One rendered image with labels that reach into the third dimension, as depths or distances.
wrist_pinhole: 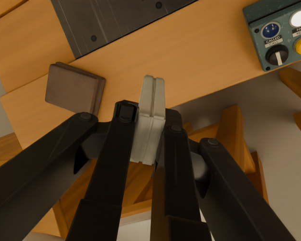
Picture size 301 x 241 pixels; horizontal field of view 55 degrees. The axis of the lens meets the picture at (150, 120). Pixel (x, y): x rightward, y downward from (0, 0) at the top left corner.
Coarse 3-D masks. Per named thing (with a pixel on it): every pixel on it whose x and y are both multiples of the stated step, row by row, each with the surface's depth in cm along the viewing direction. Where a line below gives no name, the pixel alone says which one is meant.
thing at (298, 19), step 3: (297, 12) 35; (300, 12) 35; (294, 15) 35; (297, 15) 35; (300, 15) 35; (294, 18) 35; (297, 18) 35; (300, 18) 35; (291, 21) 36; (294, 21) 36; (297, 21) 36; (300, 21) 36; (294, 24) 36; (297, 24) 36; (300, 24) 36
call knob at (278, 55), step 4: (276, 48) 38; (280, 48) 38; (284, 48) 38; (272, 52) 38; (276, 52) 38; (280, 52) 38; (284, 52) 38; (268, 56) 39; (272, 56) 39; (276, 56) 38; (280, 56) 38; (284, 56) 38; (268, 60) 39; (272, 60) 39; (276, 60) 39; (280, 60) 39; (284, 60) 39; (272, 64) 39; (276, 64) 39; (280, 64) 39
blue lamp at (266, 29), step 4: (272, 24) 36; (276, 24) 36; (264, 28) 37; (268, 28) 36; (272, 28) 36; (276, 28) 36; (264, 32) 37; (268, 32) 37; (272, 32) 37; (276, 32) 37; (264, 36) 37; (268, 36) 37; (272, 36) 37
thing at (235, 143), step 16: (224, 112) 126; (240, 112) 128; (192, 128) 141; (208, 128) 117; (224, 128) 99; (240, 128) 104; (224, 144) 81; (240, 144) 87; (240, 160) 75; (256, 160) 125; (144, 176) 84; (256, 176) 110; (128, 192) 77; (144, 192) 74
